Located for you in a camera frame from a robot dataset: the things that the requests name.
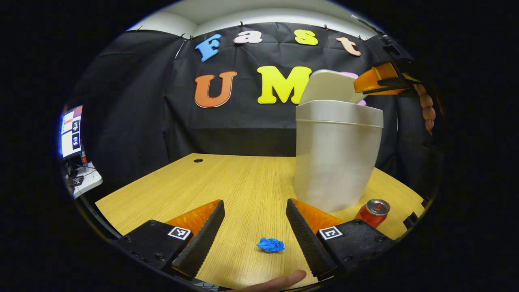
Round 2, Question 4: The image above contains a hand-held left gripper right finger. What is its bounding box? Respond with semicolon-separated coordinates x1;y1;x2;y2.
286;198;396;281

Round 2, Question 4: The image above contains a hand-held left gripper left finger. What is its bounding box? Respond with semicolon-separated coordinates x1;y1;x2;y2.
116;199;225;280

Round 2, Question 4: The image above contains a blue paper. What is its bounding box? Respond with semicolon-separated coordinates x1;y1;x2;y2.
256;237;285;253

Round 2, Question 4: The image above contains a red pop can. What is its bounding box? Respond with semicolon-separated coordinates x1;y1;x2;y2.
354;199;391;229

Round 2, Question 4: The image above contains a white desktop garbage bin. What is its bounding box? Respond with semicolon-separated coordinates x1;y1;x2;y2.
294;69;384;213

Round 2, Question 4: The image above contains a wooden desktop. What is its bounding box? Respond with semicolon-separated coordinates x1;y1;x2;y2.
94;153;426;290

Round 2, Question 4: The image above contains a white side table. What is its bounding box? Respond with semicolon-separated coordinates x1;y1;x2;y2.
67;161;104;199

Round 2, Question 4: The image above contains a black backdrop cloth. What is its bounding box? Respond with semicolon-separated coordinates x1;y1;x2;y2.
67;22;442;203

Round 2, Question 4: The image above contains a computer monitor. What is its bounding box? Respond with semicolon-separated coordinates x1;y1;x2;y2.
61;105;84;159

